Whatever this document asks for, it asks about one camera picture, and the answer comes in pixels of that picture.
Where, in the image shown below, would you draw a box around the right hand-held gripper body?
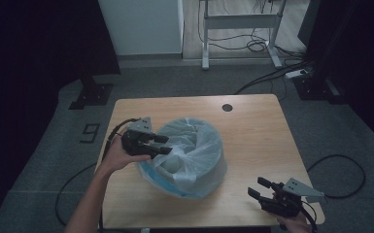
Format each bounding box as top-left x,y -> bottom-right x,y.
259,177 -> 325,218

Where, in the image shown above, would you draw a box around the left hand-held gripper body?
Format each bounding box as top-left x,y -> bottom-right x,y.
120,116 -> 158,160

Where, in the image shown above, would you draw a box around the white trash bag blue band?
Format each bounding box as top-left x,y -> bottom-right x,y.
135,116 -> 228,200

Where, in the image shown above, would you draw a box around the person's left hand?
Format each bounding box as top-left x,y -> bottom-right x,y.
101,134 -> 152,173

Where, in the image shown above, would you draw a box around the person's right hand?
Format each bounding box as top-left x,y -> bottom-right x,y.
276,211 -> 313,233

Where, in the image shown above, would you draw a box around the black stand base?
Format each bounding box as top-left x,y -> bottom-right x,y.
68,75 -> 115,111
291,73 -> 348,105

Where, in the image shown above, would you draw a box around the white power strip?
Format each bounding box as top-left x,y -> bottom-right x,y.
284,68 -> 311,80

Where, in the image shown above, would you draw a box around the white cabinet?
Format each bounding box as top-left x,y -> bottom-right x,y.
97,0 -> 185,56

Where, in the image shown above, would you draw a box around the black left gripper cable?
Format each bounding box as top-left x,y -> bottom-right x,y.
54,117 -> 142,233

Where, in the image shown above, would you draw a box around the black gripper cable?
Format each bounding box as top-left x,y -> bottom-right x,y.
300,200 -> 319,233
54,117 -> 142,233

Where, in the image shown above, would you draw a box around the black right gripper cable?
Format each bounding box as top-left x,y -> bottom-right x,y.
300,200 -> 319,233

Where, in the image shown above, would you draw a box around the black looped floor cable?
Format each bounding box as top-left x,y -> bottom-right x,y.
306,153 -> 367,199

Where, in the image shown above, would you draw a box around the black power strip cables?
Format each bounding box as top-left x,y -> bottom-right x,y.
233,59 -> 312,96

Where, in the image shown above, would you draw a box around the tangle of black cables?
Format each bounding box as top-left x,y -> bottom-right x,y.
197,0 -> 307,56

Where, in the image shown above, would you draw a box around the grey metal desk frame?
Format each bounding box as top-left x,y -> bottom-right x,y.
199,0 -> 288,71

